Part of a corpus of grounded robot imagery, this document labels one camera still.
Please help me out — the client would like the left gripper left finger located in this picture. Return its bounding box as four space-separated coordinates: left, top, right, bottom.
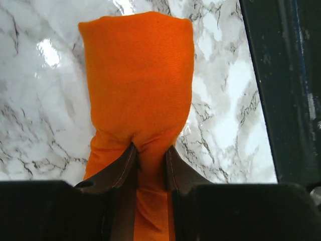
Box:
1 145 137 240

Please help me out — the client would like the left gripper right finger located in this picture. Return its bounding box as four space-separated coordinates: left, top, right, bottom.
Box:
165 147 320 240

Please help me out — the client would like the orange t shirt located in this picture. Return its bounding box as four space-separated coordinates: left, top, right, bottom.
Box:
78 12 194 240

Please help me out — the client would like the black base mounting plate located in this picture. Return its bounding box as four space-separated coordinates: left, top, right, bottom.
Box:
240 1 320 191

